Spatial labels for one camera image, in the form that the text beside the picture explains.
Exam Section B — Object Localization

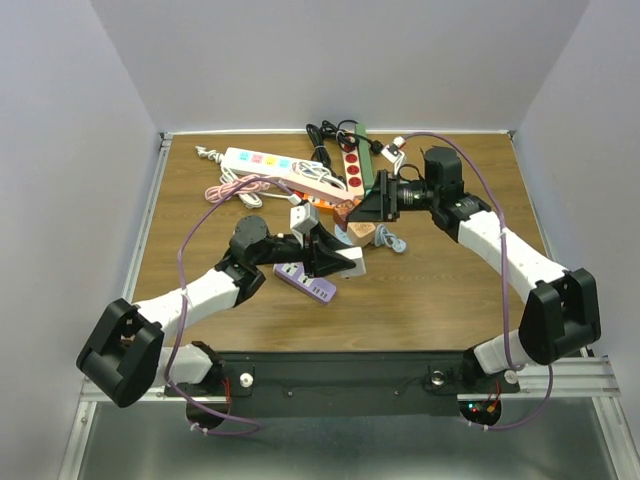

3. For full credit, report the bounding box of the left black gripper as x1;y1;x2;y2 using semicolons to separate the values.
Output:
253;219;355;278

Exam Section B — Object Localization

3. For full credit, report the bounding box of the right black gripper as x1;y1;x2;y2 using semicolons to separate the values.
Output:
346;170;440;223

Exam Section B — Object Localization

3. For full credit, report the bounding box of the light blue round socket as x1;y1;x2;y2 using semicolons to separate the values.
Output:
334;225;353;247

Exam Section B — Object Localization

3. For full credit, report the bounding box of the peach cube socket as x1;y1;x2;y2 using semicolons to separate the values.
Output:
347;222;377;247

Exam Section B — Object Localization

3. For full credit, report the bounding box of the dark red cube socket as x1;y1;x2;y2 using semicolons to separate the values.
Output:
333;200;356;225

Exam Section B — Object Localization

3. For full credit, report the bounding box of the white cube adapter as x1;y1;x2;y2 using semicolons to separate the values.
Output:
337;246;366;278

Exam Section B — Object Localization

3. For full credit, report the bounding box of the purple power strip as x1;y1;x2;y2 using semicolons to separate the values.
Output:
273;262;337;304

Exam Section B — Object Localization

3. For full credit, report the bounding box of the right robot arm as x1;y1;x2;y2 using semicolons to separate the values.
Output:
347;146;601;390

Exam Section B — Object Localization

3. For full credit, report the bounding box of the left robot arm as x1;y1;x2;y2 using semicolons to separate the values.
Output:
76;216;366;407

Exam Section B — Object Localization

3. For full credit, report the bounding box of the cream red-outlet power strip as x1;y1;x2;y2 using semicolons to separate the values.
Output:
338;131;365;198

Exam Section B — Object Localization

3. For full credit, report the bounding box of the orange power strip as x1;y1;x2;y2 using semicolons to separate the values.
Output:
302;194;335;212

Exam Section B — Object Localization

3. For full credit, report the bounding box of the pink power strip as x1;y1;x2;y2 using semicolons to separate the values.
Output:
281;161;354;204

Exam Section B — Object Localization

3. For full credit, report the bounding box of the green power strip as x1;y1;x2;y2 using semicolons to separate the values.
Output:
354;123;375;190

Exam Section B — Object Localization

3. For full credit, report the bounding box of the white multicolour power strip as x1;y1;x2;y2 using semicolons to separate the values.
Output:
220;147;300;177

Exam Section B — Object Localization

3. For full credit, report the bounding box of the light blue socket cable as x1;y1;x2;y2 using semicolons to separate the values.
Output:
371;223;409;255

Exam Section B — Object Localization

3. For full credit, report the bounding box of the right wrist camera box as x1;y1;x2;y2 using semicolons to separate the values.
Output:
381;136;407;175

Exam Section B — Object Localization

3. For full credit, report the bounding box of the black power cable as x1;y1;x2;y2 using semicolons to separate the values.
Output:
304;118;386;162

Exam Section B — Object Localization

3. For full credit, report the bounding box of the white power cable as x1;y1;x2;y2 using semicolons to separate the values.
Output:
193;144;296;209

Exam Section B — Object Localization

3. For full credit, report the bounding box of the pink braided cable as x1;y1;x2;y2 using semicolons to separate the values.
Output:
204;173;272;205

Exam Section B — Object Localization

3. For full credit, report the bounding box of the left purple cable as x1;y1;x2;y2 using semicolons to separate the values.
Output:
164;174;304;437

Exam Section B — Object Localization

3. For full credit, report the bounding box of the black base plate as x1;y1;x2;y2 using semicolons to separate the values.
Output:
178;350;499;418

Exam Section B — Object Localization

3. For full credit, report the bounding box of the right aluminium frame rail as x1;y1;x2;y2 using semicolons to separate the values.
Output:
517;357;621;398

